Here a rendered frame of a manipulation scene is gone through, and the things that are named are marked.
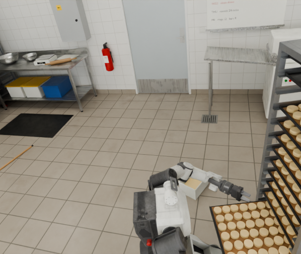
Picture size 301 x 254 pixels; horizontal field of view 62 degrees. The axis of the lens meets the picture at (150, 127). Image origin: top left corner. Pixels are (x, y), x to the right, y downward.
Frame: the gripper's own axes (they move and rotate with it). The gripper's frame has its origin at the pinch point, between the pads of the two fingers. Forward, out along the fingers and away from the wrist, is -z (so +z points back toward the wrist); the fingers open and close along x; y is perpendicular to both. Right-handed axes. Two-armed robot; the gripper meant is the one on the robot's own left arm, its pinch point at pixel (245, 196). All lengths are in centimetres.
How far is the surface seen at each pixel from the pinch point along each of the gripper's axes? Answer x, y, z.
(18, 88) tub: -33, 21, 472
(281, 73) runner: 89, 5, -9
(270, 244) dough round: 1.0, -24.0, -25.8
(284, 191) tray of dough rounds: 26.5, -6.2, -23.5
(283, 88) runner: 81, 6, -11
